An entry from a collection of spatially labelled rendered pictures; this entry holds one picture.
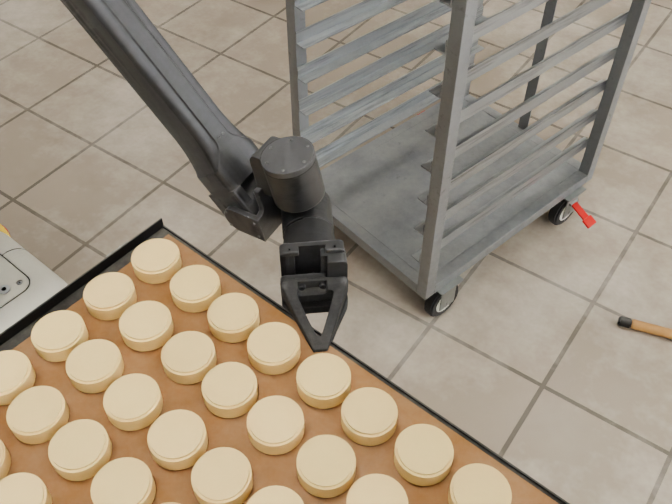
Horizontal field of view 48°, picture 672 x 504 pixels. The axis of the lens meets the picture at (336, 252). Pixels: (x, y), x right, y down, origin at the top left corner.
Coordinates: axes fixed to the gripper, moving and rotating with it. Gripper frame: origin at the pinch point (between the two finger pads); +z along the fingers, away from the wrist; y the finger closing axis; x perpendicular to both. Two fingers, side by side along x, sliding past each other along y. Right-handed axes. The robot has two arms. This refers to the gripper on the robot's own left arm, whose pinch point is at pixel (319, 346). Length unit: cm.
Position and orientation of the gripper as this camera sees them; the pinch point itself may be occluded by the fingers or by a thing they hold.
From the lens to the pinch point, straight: 74.3
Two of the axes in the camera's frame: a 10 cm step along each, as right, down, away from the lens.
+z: 1.0, 7.5, -6.6
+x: -10.0, 0.8, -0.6
